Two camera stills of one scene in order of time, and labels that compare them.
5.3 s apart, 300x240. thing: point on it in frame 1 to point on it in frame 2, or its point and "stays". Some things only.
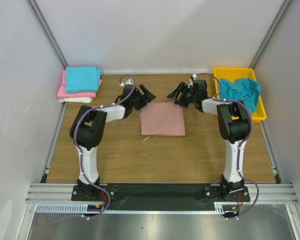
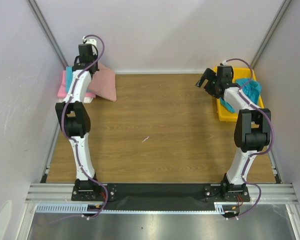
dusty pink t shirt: [162, 118] to [103, 83]
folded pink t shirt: [62, 92] stays
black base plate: [161, 197] stays
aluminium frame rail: [45, 25] stays
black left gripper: [148, 97] to [94, 55]
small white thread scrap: [146, 138] stays
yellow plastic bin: [236, 73] stays
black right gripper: [182, 95] to [210, 81]
